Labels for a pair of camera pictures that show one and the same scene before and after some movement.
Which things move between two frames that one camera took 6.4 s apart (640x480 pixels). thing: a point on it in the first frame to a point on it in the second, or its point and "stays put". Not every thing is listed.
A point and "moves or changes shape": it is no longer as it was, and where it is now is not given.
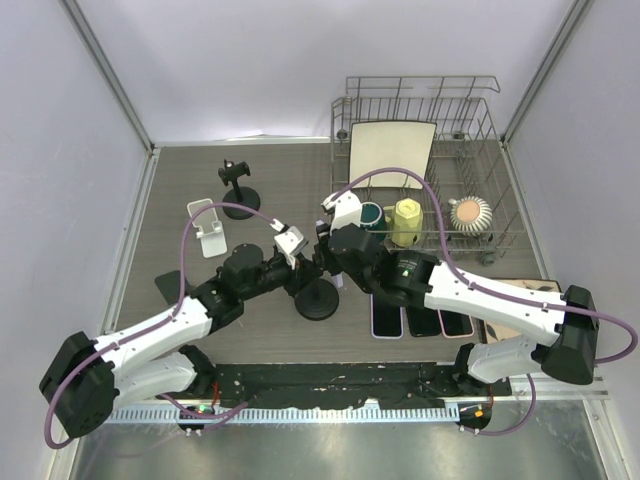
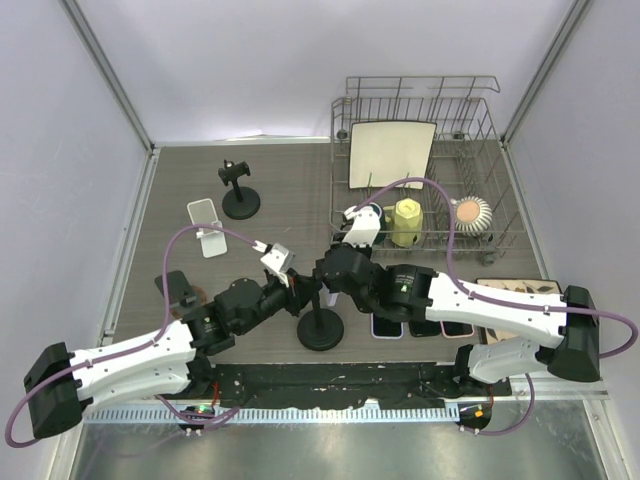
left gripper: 304,270 to 300,287
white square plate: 376,145 stays put
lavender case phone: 386,319 stays put
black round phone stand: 242,195 stays put
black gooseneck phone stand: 316,299 moves or changes shape
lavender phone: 338,278 moves or changes shape
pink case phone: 456,324 stays put
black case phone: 423,321 stays put
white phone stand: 211,229 stays put
